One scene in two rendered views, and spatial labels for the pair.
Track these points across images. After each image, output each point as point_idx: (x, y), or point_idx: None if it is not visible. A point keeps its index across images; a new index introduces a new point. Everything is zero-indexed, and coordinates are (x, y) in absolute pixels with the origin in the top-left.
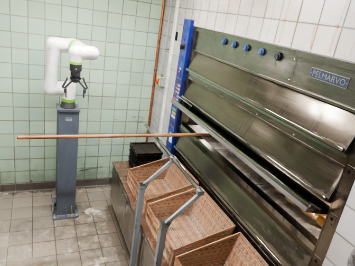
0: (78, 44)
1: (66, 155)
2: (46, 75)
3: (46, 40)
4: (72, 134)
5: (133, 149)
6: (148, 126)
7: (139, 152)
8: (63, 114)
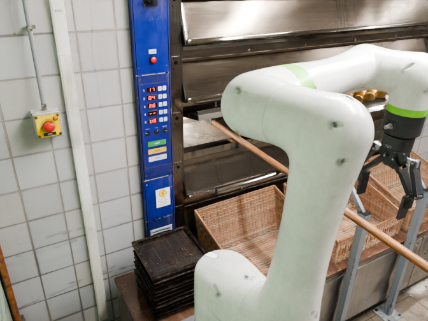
0: (330, 68)
1: None
2: (323, 288)
3: (368, 125)
4: (415, 255)
5: (189, 267)
6: (235, 183)
7: (195, 258)
8: None
